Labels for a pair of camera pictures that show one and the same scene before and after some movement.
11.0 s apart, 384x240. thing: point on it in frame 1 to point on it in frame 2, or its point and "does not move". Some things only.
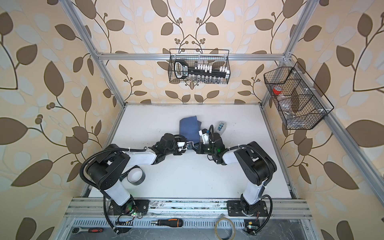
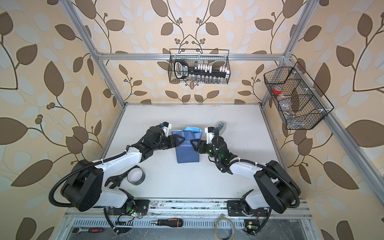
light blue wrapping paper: (190, 127) to (185, 152)
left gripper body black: (174, 149) to (163, 143)
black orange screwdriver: (173, 222) does not move
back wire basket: (199, 66) does not move
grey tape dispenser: (221, 126) does not move
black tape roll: (135, 176) does not move
